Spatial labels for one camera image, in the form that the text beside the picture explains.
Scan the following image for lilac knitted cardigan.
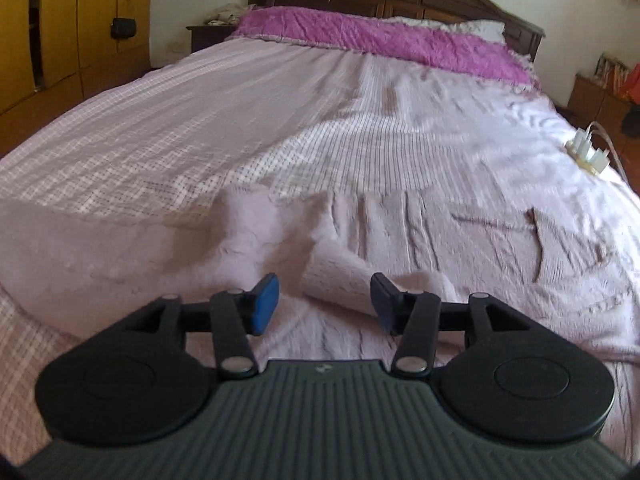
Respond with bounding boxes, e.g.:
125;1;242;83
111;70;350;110
0;182;640;461

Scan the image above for black clothes on dresser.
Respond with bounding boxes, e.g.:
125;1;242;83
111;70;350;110
620;105;640;139

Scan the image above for pink checked bed sheet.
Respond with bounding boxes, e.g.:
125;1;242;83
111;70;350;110
0;34;640;466

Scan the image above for beige power strip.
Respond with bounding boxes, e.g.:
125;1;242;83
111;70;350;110
565;141;608;176

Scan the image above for white charger plug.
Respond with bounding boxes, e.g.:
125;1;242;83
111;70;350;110
570;129;591;158
588;148;610;174

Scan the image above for white charger plug right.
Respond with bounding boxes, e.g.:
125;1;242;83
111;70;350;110
588;148;610;174

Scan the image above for magenta crinkled pillow cover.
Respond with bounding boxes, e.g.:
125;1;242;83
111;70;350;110
232;6;540;89

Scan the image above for wooden dresser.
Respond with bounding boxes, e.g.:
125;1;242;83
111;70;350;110
567;75;639;188

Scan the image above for dark wooden nightstand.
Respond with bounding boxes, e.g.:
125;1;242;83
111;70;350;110
186;25;236;53

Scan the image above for white pillow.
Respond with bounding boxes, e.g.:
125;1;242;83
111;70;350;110
384;15;508;45

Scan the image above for crumpled cloth on nightstand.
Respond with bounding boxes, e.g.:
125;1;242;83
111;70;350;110
203;3;255;26

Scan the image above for small black hanging bag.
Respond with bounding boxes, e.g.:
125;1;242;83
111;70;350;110
110;0;137;40

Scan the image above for books on dresser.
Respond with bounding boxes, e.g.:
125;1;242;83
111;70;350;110
594;52;630;92

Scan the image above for orange floral curtain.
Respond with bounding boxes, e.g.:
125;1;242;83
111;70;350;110
617;64;640;105

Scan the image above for yellow wooden wardrobe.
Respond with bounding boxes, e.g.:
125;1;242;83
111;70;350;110
1;0;151;154

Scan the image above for white charging cable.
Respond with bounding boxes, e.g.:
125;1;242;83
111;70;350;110
584;120;633;181

